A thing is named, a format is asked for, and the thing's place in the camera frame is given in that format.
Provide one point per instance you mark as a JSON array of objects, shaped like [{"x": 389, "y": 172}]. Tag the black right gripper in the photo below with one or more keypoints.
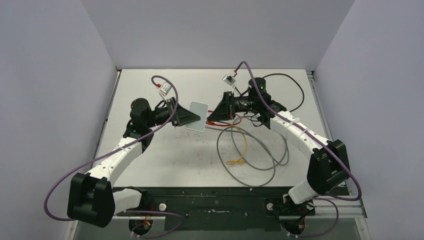
[{"x": 224, "y": 112}]

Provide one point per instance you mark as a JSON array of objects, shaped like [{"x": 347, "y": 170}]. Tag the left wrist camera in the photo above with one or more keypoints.
[{"x": 164, "y": 89}]

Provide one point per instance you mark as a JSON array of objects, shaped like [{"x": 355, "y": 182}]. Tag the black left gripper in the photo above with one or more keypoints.
[{"x": 181, "y": 116}]

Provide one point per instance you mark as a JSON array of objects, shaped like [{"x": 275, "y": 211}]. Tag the white network switch box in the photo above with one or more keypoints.
[{"x": 200, "y": 111}]

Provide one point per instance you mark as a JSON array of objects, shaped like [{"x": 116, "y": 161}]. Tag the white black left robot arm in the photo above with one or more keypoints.
[{"x": 92, "y": 198}]

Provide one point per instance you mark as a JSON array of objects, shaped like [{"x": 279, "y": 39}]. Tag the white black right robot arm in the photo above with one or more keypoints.
[{"x": 328, "y": 160}]

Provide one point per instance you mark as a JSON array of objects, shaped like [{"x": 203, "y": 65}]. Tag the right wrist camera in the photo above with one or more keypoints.
[{"x": 230, "y": 80}]

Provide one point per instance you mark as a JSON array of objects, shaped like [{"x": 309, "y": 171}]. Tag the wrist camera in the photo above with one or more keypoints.
[
  {"x": 230, "y": 80},
  {"x": 164, "y": 89}
]

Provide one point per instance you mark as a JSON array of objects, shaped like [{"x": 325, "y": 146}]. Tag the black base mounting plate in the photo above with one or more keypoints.
[{"x": 222, "y": 208}]

